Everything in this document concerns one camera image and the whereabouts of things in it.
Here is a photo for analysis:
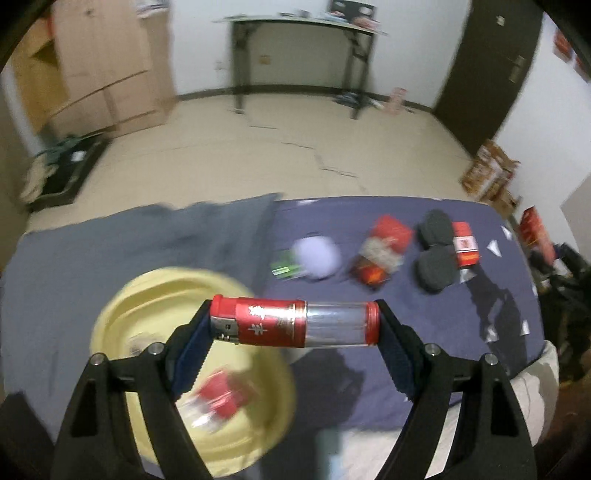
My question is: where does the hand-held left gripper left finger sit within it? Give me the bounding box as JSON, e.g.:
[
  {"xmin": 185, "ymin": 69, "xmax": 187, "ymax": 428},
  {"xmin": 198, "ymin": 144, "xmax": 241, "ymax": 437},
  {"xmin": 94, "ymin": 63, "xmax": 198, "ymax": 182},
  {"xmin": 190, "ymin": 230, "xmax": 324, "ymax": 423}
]
[{"xmin": 53, "ymin": 299, "xmax": 218, "ymax": 480}]

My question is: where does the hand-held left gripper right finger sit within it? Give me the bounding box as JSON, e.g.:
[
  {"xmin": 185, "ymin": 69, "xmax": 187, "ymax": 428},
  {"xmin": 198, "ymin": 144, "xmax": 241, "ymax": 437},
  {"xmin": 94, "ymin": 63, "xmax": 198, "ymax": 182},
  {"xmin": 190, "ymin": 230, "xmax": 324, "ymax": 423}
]
[{"xmin": 369, "ymin": 299, "xmax": 539, "ymax": 480}]

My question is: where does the red cardboard box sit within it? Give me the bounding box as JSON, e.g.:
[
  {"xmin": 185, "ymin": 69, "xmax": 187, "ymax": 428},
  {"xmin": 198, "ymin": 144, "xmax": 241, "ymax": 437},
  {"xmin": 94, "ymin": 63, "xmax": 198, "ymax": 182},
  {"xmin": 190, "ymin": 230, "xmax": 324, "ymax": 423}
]
[{"xmin": 194, "ymin": 369, "xmax": 259, "ymax": 421}]

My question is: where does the yellow plastic basin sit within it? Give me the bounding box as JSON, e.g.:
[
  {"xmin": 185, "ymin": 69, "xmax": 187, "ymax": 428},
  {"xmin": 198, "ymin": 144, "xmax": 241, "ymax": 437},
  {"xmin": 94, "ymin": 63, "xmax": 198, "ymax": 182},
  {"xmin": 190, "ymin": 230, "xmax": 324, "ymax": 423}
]
[{"xmin": 90, "ymin": 268, "xmax": 298, "ymax": 478}]

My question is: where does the red and clear cylinder bottle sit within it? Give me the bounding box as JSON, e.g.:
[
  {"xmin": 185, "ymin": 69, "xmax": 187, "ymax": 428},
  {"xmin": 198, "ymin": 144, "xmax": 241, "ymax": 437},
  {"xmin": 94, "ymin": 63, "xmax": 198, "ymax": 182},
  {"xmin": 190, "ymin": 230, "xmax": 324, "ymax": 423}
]
[{"xmin": 210, "ymin": 295, "xmax": 382, "ymax": 348}]

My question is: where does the black foam cylinder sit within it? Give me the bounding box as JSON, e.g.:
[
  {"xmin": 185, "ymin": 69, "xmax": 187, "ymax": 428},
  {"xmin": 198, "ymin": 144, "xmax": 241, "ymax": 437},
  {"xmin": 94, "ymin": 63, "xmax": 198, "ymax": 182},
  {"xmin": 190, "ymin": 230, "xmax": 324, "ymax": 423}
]
[
  {"xmin": 418, "ymin": 209, "xmax": 455, "ymax": 247},
  {"xmin": 416, "ymin": 244, "xmax": 460, "ymax": 294}
]

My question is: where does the red box white label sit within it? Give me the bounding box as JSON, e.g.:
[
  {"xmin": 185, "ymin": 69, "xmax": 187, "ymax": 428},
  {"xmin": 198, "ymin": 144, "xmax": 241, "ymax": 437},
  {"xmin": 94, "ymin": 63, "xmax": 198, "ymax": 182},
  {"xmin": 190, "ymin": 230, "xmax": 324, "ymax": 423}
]
[{"xmin": 451, "ymin": 222, "xmax": 481, "ymax": 269}]

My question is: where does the clear plastic item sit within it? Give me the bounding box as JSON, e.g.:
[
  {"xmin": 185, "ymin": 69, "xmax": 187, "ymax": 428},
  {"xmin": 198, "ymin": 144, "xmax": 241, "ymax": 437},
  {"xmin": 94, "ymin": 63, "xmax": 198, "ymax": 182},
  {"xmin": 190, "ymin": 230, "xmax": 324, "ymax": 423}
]
[{"xmin": 178, "ymin": 397, "xmax": 222, "ymax": 435}]

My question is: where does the dark red orange box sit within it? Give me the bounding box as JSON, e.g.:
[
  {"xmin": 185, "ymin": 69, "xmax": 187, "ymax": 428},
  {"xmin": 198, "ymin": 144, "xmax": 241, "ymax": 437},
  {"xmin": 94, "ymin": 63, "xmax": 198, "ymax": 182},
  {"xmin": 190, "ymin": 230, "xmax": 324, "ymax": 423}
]
[{"xmin": 348, "ymin": 237, "xmax": 404, "ymax": 292}]

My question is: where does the grey blanket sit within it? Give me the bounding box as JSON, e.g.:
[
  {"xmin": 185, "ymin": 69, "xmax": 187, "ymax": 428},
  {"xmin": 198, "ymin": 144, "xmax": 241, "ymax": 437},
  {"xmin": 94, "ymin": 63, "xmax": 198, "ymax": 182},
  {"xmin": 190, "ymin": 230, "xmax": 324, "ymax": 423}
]
[{"xmin": 2, "ymin": 193, "xmax": 283, "ymax": 402}]

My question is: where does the green plastic item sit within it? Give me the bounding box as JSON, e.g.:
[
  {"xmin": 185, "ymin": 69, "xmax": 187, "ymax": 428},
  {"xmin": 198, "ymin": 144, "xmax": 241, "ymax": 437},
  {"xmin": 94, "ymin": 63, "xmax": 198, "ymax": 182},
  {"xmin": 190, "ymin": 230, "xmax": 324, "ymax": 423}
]
[{"xmin": 270, "ymin": 251, "xmax": 303, "ymax": 280}]

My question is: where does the lavender plush ball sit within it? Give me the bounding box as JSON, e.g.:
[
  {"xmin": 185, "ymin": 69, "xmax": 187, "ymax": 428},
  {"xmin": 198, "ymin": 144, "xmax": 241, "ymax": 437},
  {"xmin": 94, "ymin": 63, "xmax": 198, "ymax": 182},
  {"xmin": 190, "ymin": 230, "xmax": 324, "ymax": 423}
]
[{"xmin": 293, "ymin": 235, "xmax": 345, "ymax": 281}]

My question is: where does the black clothing pile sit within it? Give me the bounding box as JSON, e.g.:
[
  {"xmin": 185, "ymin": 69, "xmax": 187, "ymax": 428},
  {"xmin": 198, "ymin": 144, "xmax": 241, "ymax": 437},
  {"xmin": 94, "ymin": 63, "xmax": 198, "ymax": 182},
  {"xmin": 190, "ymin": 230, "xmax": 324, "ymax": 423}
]
[{"xmin": 531, "ymin": 242, "xmax": 591, "ymax": 384}]

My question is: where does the red carton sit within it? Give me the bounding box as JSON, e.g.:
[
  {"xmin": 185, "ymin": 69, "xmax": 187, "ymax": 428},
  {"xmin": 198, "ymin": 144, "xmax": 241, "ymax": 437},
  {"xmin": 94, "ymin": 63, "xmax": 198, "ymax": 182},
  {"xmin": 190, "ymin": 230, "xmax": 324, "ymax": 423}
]
[{"xmin": 521, "ymin": 207, "xmax": 557, "ymax": 261}]

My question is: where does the printed cardboard box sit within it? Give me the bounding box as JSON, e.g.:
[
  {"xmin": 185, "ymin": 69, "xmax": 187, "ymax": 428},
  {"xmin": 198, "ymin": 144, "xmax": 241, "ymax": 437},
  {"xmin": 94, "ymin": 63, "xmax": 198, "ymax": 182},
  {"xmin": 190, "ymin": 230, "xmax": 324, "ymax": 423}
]
[{"xmin": 462, "ymin": 140, "xmax": 522, "ymax": 206}]

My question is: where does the black floor mat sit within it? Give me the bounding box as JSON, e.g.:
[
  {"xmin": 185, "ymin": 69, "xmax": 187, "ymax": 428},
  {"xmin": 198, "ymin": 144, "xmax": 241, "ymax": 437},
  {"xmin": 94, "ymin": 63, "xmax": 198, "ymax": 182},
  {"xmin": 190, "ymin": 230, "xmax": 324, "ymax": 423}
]
[{"xmin": 28, "ymin": 136, "xmax": 110, "ymax": 212}]

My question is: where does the beige slipper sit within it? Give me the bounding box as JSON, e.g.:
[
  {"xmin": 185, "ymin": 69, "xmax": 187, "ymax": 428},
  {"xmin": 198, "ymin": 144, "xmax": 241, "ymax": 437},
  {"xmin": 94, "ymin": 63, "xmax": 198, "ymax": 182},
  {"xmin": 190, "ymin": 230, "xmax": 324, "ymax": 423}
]
[{"xmin": 21, "ymin": 159, "xmax": 58, "ymax": 204}]

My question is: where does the pink packet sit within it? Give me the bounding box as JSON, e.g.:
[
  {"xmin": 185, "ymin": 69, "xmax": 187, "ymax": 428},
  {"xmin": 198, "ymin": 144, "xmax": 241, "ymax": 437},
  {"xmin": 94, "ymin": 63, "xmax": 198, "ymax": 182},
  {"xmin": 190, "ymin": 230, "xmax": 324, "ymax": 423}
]
[{"xmin": 385, "ymin": 87, "xmax": 407, "ymax": 115}]

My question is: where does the dark cloth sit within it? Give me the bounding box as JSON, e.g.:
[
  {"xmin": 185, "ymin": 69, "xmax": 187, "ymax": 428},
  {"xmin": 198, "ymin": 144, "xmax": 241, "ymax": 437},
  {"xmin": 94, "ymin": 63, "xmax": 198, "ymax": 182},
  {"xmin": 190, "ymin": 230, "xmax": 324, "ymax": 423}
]
[{"xmin": 333, "ymin": 91, "xmax": 386, "ymax": 110}]

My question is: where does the light wooden wardrobe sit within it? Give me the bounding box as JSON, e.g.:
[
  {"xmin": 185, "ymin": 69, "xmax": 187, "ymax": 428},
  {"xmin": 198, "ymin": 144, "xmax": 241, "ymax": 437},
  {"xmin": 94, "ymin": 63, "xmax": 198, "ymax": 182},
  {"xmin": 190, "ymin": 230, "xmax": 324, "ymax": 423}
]
[{"xmin": 9, "ymin": 0, "xmax": 178, "ymax": 139}]

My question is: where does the dark brown door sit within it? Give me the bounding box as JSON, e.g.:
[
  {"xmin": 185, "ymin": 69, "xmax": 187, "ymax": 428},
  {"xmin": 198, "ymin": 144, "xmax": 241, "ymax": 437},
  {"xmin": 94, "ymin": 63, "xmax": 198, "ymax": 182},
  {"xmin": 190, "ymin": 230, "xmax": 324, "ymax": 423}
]
[{"xmin": 434, "ymin": 0, "xmax": 546, "ymax": 155}]

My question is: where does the folding table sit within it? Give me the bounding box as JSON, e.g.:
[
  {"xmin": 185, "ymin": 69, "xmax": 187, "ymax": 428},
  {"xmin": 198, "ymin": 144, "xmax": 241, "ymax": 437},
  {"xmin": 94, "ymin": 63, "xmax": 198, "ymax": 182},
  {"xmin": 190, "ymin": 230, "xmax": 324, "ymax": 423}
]
[{"xmin": 212, "ymin": 11, "xmax": 389, "ymax": 120}]

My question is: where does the black box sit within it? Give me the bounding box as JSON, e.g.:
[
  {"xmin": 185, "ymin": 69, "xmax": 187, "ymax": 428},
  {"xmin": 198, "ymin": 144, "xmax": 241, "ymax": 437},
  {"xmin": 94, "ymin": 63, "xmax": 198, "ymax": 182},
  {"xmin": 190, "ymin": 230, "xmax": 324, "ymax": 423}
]
[{"xmin": 329, "ymin": 0, "xmax": 376, "ymax": 14}]

